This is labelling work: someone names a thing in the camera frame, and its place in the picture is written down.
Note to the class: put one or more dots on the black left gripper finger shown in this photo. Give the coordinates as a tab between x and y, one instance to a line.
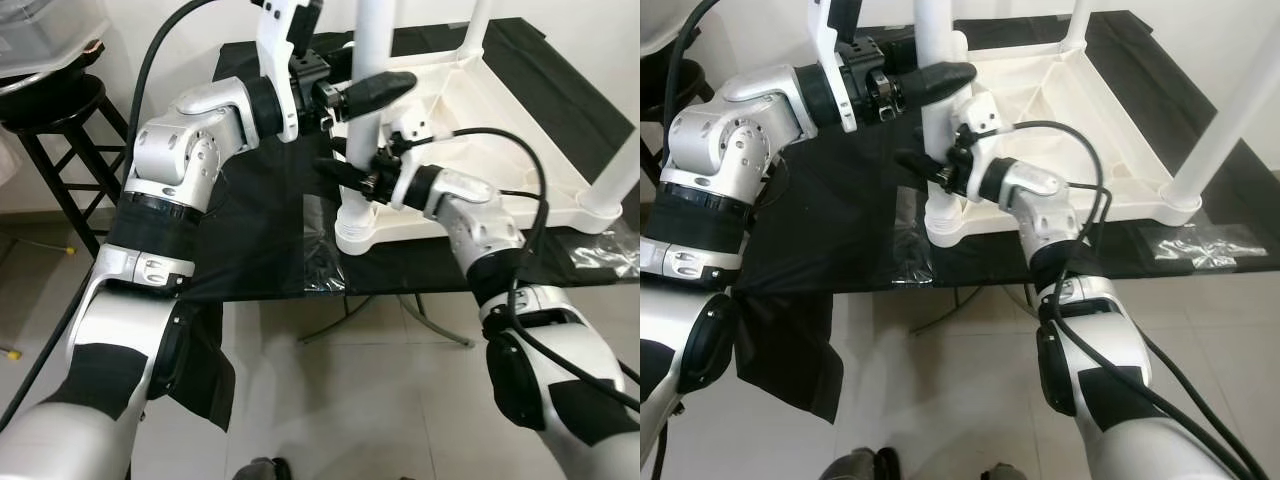
940	82
380	92

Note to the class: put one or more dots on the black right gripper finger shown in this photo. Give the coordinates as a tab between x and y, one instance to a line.
920	168
340	175

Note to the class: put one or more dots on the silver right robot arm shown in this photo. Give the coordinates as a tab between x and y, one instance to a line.
1040	190
480	230

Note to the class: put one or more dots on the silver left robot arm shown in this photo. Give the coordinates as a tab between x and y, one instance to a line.
180	150
740	140

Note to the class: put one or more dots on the clear plastic bag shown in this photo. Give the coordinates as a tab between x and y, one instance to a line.
605	255
322	250
1195	245
905	240

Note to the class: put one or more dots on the black table cloth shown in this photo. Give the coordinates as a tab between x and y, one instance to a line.
800	230
250	230

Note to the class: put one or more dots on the cream plastic table top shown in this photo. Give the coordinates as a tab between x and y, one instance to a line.
1080	120
480	130

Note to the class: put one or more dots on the black round stool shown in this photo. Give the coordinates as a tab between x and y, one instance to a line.
670	100
60	130

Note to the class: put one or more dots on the black wok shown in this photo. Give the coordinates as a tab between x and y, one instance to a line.
660	45
45	75

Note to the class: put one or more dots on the dark robot left foot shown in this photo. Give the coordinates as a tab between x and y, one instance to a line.
860	465
262	468

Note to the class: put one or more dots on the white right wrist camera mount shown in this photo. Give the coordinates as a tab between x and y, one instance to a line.
415	135
985	115

